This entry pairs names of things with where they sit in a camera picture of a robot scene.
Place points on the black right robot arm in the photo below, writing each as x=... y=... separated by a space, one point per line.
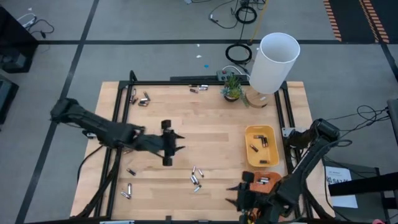
x=298 y=174

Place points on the white cylindrical table lamp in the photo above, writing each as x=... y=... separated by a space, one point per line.
x=273 y=62

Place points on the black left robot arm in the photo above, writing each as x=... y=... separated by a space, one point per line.
x=93 y=124

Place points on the black equipment box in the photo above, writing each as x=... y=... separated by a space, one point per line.
x=6 y=96

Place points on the grey side table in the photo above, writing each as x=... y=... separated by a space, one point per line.
x=367 y=168

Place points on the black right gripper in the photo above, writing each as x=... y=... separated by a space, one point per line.
x=247 y=199

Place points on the black beam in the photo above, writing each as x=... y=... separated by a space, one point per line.
x=367 y=186

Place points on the long black bar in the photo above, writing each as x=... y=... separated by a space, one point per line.
x=192 y=78

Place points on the white printed paper sheet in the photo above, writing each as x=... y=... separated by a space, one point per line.
x=345 y=202

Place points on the potted succulent plant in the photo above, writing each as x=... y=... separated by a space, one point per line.
x=232 y=90

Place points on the yellow plastic bin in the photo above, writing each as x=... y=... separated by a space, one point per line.
x=261 y=154

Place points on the red object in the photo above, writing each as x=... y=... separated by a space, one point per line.
x=377 y=221

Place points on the black floor mat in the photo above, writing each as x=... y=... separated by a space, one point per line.
x=349 y=18

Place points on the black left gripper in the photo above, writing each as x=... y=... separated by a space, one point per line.
x=155 y=143

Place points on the grey power strip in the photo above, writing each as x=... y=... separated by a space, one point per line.
x=225 y=74

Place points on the black cabinet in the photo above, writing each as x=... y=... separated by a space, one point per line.
x=15 y=40

